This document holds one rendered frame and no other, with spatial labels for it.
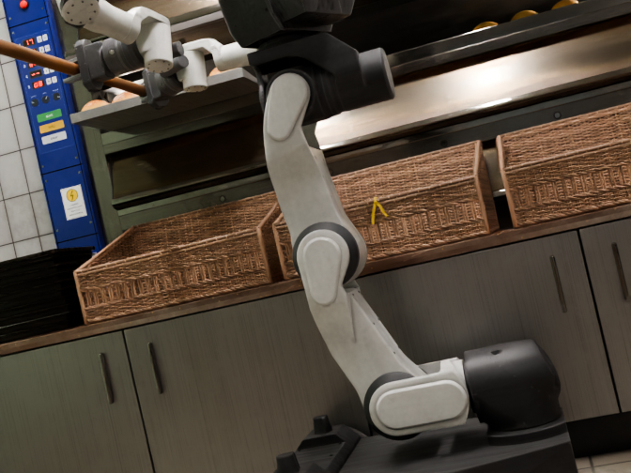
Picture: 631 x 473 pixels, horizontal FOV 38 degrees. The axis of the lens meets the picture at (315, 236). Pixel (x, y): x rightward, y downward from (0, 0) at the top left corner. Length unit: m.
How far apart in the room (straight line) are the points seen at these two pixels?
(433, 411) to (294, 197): 0.53
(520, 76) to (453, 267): 0.78
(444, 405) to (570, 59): 1.31
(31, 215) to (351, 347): 1.59
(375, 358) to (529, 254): 0.53
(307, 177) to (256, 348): 0.61
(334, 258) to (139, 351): 0.80
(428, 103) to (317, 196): 0.96
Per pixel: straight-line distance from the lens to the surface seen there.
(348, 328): 1.94
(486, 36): 2.86
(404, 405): 1.91
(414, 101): 2.85
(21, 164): 3.27
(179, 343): 2.46
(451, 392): 1.90
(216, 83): 2.71
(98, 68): 2.23
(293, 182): 1.96
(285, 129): 1.93
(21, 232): 3.27
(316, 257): 1.90
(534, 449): 1.85
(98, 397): 2.58
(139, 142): 3.08
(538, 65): 2.85
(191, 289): 2.48
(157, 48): 2.14
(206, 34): 2.96
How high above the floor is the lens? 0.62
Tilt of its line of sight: 1 degrees up
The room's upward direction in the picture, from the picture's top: 13 degrees counter-clockwise
